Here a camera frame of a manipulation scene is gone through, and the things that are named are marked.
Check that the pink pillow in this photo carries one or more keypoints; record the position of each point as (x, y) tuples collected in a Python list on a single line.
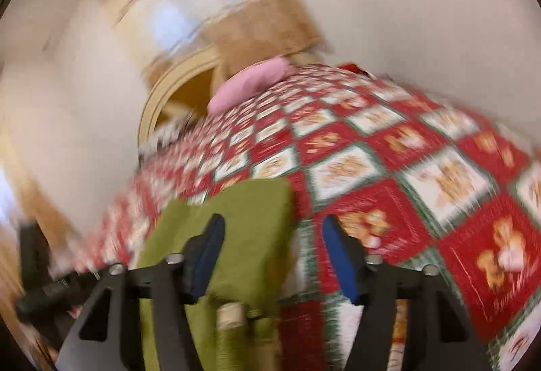
[(249, 81)]

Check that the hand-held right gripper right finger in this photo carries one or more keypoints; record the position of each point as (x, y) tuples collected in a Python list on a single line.
[(338, 261)]

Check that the green striped knit sweater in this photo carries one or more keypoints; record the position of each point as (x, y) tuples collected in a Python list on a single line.
[(245, 235)]

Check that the red checked printed blanket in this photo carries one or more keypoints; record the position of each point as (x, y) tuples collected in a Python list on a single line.
[(401, 185)]

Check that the cream arched wooden headboard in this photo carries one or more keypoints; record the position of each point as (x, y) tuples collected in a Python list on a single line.
[(177, 87)]

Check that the red cloth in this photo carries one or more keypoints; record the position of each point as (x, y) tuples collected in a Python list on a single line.
[(357, 70)]

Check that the beige patterned curtain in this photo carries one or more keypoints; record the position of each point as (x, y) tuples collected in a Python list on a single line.
[(38, 202), (228, 16)]

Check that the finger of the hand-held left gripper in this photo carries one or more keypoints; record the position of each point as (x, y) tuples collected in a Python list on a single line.
[(59, 290)]

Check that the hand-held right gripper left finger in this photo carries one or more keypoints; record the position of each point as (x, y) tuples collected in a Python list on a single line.
[(203, 261)]

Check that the black and white patterned pillow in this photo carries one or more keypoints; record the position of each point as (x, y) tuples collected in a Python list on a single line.
[(167, 136)]

